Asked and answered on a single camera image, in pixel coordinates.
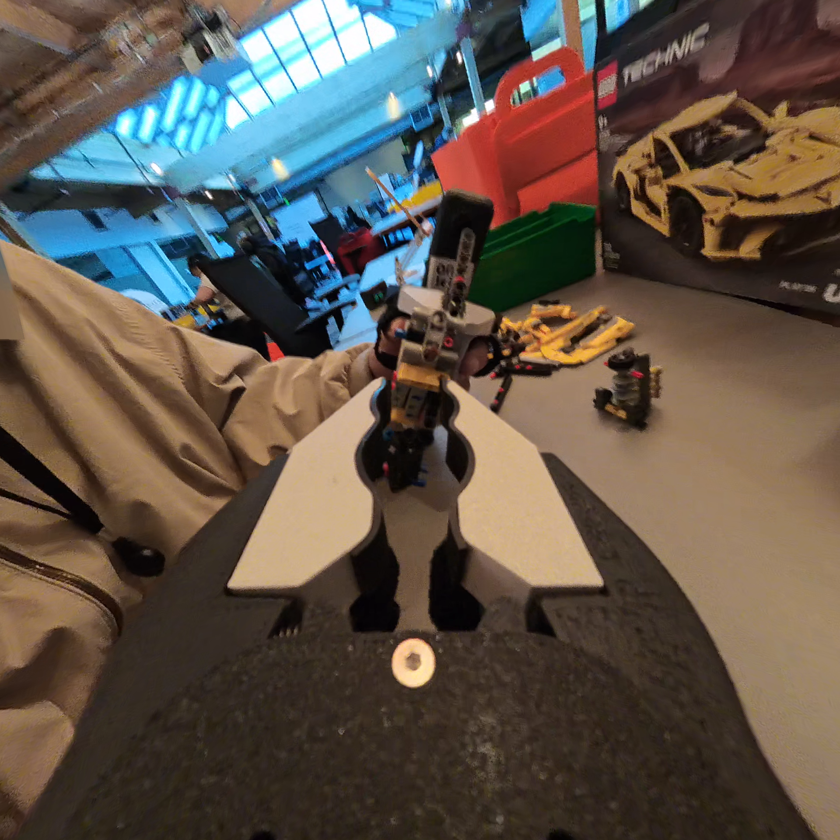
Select black brick beam red pins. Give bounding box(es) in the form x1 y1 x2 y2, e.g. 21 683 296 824
489 357 557 414

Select yellow brick car body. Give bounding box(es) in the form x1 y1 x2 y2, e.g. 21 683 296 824
497 302 637 368

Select dark car set box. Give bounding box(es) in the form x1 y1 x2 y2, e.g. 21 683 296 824
594 0 840 324

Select red office chair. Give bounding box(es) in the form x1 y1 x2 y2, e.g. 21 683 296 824
336 227 383 277

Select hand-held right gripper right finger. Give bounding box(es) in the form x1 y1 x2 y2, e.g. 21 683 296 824
428 381 606 633

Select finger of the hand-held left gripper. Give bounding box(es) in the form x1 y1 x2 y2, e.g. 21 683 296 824
456 302 497 355
395 285 442 319

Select person's beige shirt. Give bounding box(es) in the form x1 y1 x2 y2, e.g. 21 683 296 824
0 241 290 828

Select green plastic bin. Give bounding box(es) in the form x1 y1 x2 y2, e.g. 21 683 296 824
467 202 599 314

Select person's left hand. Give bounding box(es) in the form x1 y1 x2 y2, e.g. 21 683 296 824
458 338 494 392

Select black office chair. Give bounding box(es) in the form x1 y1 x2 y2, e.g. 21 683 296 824
197 252 358 360

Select brick engine assembly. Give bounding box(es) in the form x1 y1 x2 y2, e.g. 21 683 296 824
592 348 664 432

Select grey black brick chassis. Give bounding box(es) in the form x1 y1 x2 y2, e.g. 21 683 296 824
382 226 479 494

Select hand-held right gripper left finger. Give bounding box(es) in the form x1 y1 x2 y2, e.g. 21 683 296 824
226 378 403 633

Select black strap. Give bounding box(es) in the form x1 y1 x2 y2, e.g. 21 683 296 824
0 427 166 578

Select grey desk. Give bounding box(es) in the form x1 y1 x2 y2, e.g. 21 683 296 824
328 269 840 840

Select red plastic bin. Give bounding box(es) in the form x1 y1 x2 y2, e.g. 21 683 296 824
430 46 601 228

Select white ceiling camera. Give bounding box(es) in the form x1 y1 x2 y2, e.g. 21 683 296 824
178 5 242 65

